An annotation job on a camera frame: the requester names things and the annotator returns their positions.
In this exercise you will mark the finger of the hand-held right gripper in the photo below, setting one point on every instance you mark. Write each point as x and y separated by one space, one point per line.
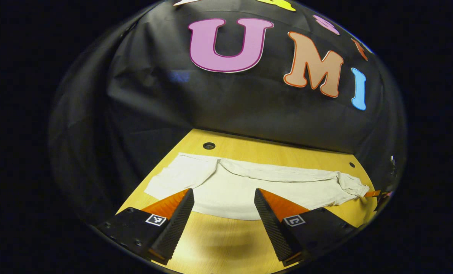
372 193

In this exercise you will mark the white jeans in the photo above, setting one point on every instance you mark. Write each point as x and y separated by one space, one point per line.
230 190

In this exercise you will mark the black backdrop cloth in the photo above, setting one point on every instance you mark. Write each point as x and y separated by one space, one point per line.
154 106

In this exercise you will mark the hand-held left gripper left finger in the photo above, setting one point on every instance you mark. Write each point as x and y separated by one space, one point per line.
175 224

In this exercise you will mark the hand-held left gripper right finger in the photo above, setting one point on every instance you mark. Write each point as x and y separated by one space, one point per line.
274 228

